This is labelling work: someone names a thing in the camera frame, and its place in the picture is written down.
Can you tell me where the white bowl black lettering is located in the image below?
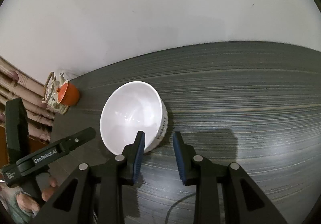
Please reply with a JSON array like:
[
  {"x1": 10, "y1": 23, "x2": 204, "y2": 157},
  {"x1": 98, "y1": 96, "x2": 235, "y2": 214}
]
[{"x1": 100, "y1": 81, "x2": 168, "y2": 155}]

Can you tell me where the person left hand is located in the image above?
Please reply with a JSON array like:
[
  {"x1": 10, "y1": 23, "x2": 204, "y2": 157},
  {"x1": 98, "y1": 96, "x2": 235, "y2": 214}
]
[{"x1": 16, "y1": 176, "x2": 59, "y2": 213}]

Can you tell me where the green fleece sleeve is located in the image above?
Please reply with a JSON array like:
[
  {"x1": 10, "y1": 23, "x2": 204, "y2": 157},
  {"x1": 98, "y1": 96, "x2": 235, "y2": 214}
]
[{"x1": 1, "y1": 183, "x2": 34, "y2": 223}]

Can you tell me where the orange lidded tea cup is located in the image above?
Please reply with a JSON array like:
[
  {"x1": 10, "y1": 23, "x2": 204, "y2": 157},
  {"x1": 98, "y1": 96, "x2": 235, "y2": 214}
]
[{"x1": 57, "y1": 81, "x2": 80, "y2": 106}]

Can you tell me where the floral ceramic teapot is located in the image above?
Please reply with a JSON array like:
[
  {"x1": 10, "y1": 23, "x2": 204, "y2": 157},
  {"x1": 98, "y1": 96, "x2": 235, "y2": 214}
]
[{"x1": 41, "y1": 72, "x2": 69, "y2": 115}]

